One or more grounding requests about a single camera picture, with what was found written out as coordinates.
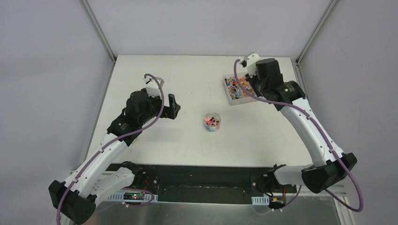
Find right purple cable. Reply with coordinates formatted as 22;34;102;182
233;58;364;213

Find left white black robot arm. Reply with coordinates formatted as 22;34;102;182
49;88;181;225

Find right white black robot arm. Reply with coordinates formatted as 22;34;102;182
241;53;357;194

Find clear plastic round jar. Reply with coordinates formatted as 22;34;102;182
204;112;221;132

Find clear divided candy box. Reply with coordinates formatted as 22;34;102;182
222;73;257;106

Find right white cable duct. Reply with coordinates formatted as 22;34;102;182
251;195;270;206

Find left white cable duct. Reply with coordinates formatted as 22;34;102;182
105;191;158;203

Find white cable duct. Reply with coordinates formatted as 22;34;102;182
251;195;270;206
105;191;158;203

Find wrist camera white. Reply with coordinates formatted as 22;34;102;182
240;52;261;78
143;75;164;98

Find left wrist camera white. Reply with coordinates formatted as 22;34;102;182
143;75;164;98

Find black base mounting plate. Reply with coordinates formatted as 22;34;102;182
129;164;298;204

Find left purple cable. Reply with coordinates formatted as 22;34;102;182
56;73;165;225

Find candies inside jar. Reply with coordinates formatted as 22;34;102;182
204;117;221;132

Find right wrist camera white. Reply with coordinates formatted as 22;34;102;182
240;52;261;78

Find purple cable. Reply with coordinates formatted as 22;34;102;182
56;73;165;225
233;58;364;213

